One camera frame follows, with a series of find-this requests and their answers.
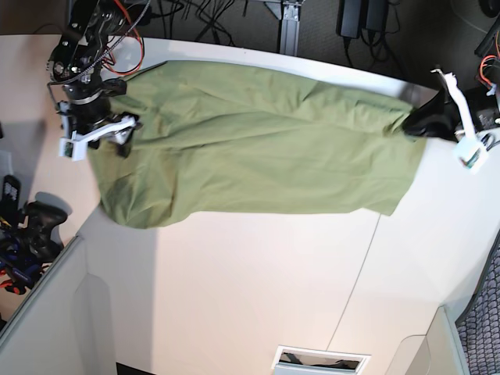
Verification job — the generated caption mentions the white paper sheet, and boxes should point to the white paper sheet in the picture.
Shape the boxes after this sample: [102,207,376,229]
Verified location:
[0,150,14,178]

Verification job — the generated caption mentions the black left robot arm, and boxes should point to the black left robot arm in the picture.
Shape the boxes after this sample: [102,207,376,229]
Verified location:
[402,1,499,142]

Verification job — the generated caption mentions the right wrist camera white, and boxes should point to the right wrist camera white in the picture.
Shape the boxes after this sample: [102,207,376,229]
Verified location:
[59,137,88,162]

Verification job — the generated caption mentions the black game controller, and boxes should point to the black game controller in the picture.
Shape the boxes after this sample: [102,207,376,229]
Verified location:
[20,201,68,263]

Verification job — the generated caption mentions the green t-shirt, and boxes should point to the green t-shirt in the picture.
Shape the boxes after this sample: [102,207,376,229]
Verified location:
[88,61,426,229]

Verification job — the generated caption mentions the black remote control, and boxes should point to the black remote control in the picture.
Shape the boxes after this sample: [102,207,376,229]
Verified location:
[1,175,21,212]

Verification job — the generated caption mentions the aluminium frame post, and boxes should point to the aluminium frame post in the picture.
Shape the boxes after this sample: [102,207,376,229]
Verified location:
[279,1,303,56]

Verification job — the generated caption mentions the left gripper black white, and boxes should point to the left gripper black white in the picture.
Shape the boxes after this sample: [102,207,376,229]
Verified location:
[402,68,499,143]

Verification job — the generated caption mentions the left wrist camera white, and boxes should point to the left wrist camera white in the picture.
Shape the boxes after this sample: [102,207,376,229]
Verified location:
[454,137,489,174]

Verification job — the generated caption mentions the blue orange clamp tools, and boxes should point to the blue orange clamp tools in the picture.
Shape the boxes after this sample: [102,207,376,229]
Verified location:
[0,230,46,298]

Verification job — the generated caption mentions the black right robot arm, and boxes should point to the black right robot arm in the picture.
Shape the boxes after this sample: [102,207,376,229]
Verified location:
[47,1,152,161]

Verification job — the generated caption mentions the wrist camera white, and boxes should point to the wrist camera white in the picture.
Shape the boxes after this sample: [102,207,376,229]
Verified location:
[59,137,88,162]
[454,137,489,174]

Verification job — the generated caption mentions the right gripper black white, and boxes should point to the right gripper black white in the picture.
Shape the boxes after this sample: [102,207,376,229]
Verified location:
[59,80,141,157]

